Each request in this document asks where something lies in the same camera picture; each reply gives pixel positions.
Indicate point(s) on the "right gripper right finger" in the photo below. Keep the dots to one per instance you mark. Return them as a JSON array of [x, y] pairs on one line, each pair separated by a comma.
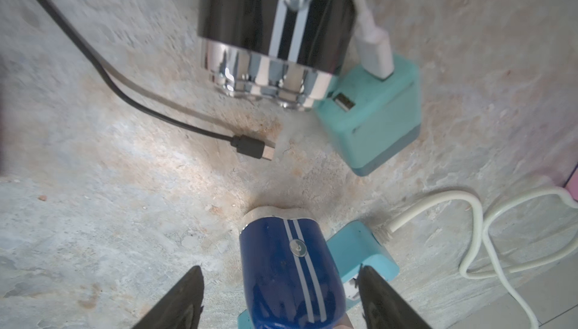
[[383, 307]]

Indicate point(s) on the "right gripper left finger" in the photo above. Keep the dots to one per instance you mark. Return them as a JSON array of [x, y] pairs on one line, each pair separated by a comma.
[[181, 307]]

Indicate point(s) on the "small blue electric shaver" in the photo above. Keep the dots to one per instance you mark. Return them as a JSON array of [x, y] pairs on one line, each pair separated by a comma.
[[290, 277]]

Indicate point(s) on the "teal power adapter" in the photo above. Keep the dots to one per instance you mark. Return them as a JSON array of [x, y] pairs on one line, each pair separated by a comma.
[[369, 120]]

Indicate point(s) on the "black electric shaver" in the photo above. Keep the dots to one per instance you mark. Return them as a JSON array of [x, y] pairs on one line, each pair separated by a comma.
[[287, 51]]

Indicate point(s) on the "teal power strip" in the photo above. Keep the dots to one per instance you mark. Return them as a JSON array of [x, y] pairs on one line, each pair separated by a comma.
[[351, 247]]

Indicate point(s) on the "pink metronome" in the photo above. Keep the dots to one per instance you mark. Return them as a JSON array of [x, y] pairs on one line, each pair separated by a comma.
[[571, 184]]

